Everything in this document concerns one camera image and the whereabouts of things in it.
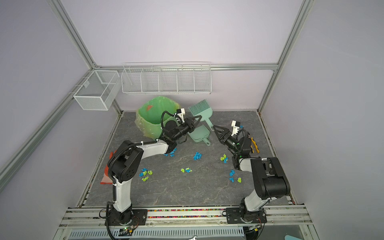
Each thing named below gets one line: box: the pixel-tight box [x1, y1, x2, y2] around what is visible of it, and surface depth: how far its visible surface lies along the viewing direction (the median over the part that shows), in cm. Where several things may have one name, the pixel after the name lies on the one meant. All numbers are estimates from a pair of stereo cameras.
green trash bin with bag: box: [134, 96, 181, 140], surface depth 94 cm
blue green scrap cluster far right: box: [229, 169, 242, 183], surface depth 88 cm
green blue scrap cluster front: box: [180, 167, 193, 173], surface depth 91 cm
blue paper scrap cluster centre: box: [193, 152, 202, 161], surface depth 96 cm
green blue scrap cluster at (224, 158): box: [220, 153, 229, 164], surface depth 96 cm
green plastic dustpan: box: [187, 124, 211, 146], surface depth 104 cm
